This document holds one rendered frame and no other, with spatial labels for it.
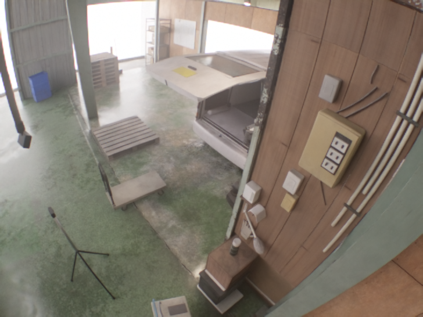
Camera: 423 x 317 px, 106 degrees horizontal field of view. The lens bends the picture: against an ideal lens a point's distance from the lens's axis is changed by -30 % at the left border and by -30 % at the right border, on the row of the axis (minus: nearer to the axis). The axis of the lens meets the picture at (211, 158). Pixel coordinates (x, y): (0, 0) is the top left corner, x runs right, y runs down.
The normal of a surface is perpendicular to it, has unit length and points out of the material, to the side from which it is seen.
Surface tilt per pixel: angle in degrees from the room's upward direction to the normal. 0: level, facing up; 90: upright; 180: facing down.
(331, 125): 90
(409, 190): 96
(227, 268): 0
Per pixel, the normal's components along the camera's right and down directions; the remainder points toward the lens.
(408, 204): -0.76, 0.43
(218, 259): 0.11, -0.77
